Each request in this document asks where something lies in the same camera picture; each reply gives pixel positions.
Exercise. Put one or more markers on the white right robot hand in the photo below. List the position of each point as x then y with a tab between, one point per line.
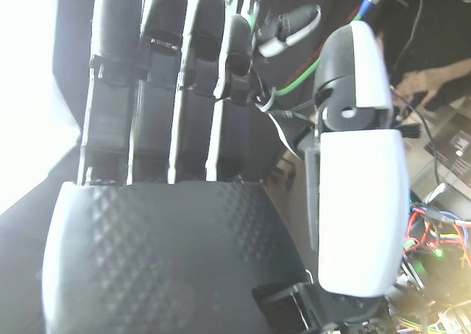
165	256

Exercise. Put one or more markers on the black box with white label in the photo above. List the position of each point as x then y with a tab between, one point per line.
456	153

